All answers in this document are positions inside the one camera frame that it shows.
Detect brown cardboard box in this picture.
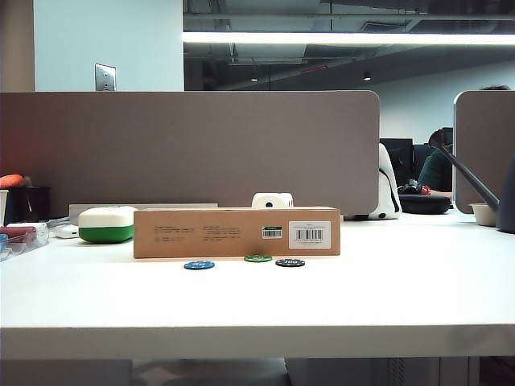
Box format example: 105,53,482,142
133,206,341,259

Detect clear plastic chip tray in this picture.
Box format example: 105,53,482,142
0,222,52,262

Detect red poker chip stack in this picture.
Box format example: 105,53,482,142
0,225,37,246

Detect white die with blue dot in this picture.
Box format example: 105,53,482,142
251,192,294,209

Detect wide grey desk divider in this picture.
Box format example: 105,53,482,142
0,90,381,220

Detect white and black plush toy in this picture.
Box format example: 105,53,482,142
344,143,402,221

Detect black computer monitor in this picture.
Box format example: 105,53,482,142
379,138,414,190

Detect white and green case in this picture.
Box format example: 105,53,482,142
77,205,135,244

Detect red and black headphones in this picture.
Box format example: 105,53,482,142
398,180,434,197

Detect black oval zip case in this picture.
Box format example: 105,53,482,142
398,194,452,215

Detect long ceiling light strip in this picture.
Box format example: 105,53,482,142
183,31,515,46

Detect person in dark green shirt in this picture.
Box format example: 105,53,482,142
416,83,513,195

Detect small white earbud case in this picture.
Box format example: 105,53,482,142
52,224,80,239

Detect black cup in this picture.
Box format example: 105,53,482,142
10,186,52,224

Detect white paper bowl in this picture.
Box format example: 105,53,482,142
468,201,500,227

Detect narrow grey desk divider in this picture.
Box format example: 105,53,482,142
453,89,515,215

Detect orange object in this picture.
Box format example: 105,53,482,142
0,174,31,189

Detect grey watering can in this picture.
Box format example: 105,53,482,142
428,130,515,234

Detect metal wall outlet plate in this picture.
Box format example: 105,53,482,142
94,63,117,92

